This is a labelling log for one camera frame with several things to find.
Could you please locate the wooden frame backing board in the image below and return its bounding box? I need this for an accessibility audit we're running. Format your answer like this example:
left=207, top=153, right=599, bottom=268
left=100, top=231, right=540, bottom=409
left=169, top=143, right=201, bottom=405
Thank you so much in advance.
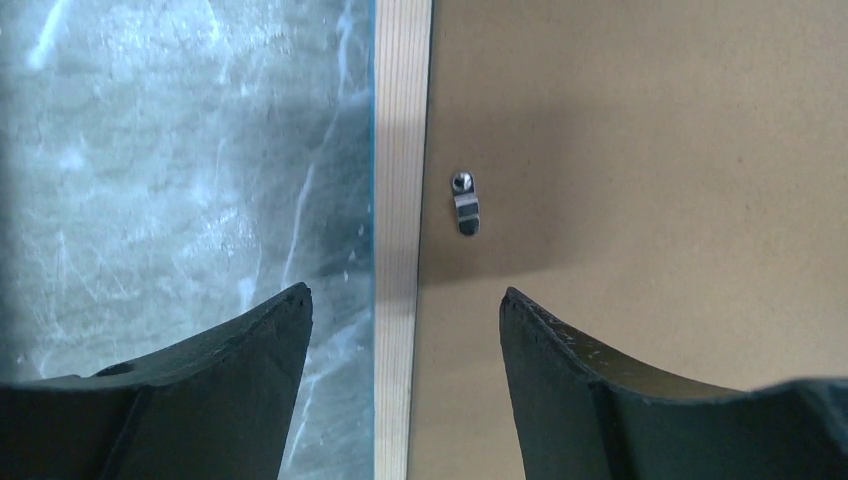
left=408, top=1, right=847, bottom=479

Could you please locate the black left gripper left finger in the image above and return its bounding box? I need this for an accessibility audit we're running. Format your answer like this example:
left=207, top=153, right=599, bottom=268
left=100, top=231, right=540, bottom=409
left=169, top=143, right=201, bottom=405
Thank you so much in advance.
left=1, top=283, right=313, bottom=479

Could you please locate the wooden picture frame with glass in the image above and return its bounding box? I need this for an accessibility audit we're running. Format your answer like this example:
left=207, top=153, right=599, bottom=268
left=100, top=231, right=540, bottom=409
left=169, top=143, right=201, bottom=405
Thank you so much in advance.
left=374, top=0, right=433, bottom=480

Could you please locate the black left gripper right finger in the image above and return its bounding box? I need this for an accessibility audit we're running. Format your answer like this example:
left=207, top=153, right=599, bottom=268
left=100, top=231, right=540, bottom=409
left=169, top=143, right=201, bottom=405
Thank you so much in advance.
left=499, top=288, right=847, bottom=479

